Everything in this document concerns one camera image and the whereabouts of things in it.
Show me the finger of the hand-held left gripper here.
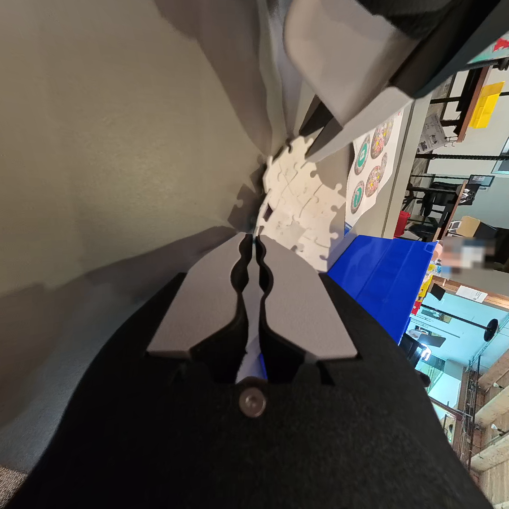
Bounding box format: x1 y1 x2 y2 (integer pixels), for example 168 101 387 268
307 86 414 164
297 95 335 137

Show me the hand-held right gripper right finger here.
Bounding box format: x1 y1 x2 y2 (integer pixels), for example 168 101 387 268
254 235 358 384

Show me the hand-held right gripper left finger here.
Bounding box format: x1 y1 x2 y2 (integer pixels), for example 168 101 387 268
146 233 255 384

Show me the joined white puzzle section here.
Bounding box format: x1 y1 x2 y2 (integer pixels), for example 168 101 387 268
254 135 349 272

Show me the white printed instruction sheet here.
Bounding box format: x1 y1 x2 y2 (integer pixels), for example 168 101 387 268
344 111 405 236

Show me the yellow storage bin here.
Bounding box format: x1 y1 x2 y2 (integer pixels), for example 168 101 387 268
468 81 506 129

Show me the white paper notice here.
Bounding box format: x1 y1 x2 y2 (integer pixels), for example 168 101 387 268
417 114 448 154

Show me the blue box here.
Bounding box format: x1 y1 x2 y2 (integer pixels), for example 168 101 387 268
258 235 438 378

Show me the black metal shelf rack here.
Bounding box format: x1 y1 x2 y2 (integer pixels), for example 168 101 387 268
406 60 509 241

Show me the black round-base stand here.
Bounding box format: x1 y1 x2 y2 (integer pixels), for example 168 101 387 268
421 303 500 343

